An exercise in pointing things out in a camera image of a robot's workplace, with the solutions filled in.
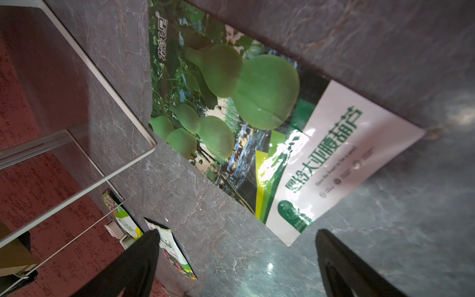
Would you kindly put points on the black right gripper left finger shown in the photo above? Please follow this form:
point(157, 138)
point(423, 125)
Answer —
point(131, 274)

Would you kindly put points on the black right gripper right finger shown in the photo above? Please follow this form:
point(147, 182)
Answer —
point(345, 274)

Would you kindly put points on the colourful flower seed bag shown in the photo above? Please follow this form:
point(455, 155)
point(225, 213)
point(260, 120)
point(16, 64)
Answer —
point(171, 249)

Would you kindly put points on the green white seed bag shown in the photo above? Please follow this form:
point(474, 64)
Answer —
point(124, 220)

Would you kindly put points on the green lawn seed bag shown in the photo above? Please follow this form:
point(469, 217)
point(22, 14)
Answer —
point(287, 143)

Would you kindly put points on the white wooden two-tier shelf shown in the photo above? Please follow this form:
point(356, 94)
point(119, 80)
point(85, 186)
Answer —
point(43, 92)

